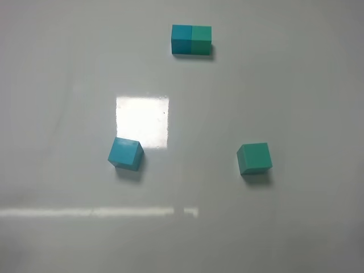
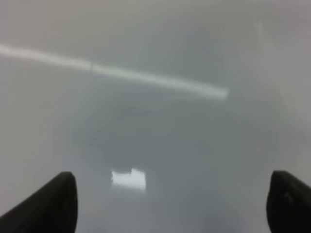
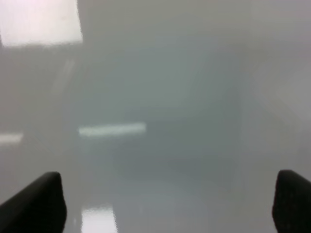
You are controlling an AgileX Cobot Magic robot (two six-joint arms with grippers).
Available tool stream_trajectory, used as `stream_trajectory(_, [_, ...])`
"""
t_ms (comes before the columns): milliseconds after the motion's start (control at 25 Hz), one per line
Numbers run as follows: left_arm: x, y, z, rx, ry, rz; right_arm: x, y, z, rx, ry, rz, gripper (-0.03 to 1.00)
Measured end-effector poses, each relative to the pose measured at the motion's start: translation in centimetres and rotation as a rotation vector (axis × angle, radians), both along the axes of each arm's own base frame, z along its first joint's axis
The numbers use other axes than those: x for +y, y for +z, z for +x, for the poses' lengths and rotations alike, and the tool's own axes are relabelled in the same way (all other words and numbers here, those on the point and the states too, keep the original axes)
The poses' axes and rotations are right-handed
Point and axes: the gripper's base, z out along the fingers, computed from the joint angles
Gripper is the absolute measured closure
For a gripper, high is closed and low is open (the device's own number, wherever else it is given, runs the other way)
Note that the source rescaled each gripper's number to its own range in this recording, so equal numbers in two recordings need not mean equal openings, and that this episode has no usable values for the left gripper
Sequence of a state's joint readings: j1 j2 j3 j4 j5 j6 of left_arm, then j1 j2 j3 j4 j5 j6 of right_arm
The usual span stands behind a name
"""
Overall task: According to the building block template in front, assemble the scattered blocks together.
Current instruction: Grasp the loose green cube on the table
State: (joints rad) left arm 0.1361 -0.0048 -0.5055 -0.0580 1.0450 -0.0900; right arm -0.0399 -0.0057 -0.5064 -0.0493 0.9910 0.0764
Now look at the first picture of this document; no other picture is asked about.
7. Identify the blue template cube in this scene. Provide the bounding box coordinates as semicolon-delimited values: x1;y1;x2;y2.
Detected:
171;24;192;55

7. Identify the green template cube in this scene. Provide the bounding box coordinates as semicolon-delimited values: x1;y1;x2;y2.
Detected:
191;26;212;56

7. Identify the green loose cube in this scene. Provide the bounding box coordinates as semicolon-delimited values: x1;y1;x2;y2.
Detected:
237;143;272;175

